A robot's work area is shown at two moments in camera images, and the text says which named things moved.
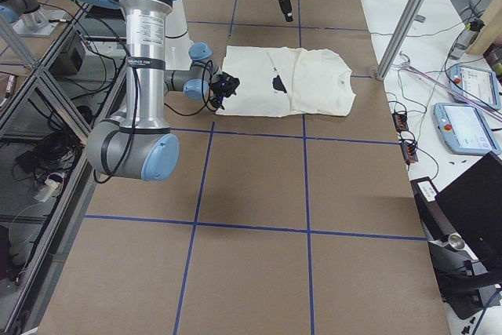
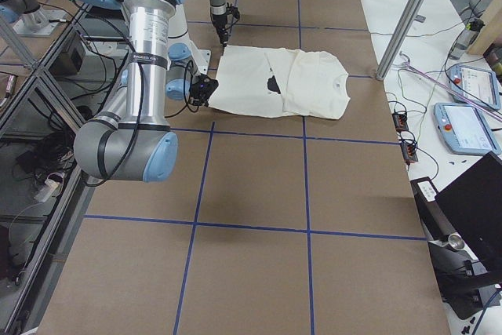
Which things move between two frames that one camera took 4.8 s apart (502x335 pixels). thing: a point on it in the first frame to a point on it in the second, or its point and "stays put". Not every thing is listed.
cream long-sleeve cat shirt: x=285 y=81 stays put
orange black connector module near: x=409 y=151 stays put
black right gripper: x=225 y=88 to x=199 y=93
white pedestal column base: x=177 y=41 stays put
